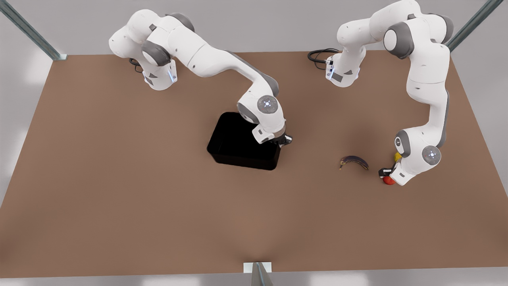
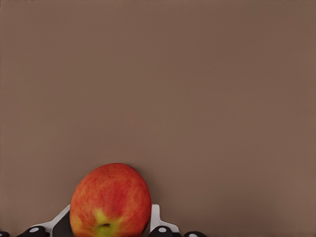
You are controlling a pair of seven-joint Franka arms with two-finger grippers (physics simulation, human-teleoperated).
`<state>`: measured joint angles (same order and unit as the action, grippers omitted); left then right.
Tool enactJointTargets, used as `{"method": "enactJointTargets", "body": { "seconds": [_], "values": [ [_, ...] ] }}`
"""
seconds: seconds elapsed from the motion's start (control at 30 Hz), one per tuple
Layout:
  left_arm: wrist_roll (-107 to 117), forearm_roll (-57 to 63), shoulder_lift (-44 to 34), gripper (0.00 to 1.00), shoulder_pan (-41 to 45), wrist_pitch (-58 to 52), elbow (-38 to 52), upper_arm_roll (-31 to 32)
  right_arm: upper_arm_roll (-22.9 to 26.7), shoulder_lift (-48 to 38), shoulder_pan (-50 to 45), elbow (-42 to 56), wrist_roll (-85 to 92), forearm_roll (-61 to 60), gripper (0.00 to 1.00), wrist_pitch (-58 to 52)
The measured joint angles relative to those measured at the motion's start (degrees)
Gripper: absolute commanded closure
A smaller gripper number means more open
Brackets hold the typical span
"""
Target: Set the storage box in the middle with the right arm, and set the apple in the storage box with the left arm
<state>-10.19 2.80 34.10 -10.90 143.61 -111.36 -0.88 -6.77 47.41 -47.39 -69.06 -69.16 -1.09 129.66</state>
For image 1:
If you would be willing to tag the yellow banana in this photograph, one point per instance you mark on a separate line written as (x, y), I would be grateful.
(397, 157)

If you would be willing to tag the black storage box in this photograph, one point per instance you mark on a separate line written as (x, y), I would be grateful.
(238, 143)

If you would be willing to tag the silver frame post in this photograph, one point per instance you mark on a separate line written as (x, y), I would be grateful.
(260, 275)
(29, 28)
(472, 24)

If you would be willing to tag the dark purple banana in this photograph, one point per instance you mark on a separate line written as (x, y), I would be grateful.
(354, 161)

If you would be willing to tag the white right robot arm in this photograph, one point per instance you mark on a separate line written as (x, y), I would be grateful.
(206, 59)

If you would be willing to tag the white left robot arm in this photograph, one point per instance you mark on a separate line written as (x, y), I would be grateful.
(426, 67)

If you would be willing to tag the red apple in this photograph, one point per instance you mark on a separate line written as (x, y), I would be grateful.
(388, 180)

